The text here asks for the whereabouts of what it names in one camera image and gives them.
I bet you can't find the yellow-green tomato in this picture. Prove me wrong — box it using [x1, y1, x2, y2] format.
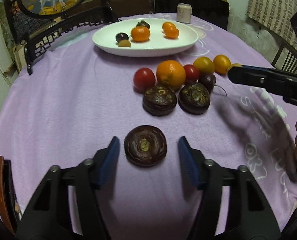
[213, 54, 231, 75]
[193, 56, 215, 74]

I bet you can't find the dark purple plum with stem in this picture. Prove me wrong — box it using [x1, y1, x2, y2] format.
[198, 74, 227, 96]

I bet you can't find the red cherry tomato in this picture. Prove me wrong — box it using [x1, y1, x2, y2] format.
[133, 68, 156, 92]
[183, 64, 200, 83]

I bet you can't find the large orange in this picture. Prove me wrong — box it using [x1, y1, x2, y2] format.
[156, 60, 186, 90]

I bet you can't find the small orange citrus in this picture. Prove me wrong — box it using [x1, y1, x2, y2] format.
[163, 27, 180, 39]

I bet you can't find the oval orange kumquat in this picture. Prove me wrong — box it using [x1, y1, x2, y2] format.
[162, 22, 176, 31]

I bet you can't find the tan longan fruit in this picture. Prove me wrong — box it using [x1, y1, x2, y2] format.
[117, 40, 131, 47]

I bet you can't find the small dark purple plum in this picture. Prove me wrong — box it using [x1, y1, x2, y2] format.
[115, 33, 129, 43]

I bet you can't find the wooden chair at right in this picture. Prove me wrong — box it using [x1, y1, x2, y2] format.
[271, 41, 297, 74]

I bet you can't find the orange phone at edge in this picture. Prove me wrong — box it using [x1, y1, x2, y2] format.
[0, 156, 22, 235]

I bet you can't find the black chair back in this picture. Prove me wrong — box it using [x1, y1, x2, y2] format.
[154, 0, 229, 30]

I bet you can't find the purple printed tablecloth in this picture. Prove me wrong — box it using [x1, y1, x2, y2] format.
[0, 28, 297, 239]

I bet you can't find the pale pink drink can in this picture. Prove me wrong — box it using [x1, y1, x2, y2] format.
[176, 3, 192, 24]

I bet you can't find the white oval plate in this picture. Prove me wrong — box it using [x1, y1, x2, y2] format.
[92, 18, 199, 57]

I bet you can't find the round deer embroidery screen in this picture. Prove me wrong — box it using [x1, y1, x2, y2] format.
[5, 0, 119, 75]

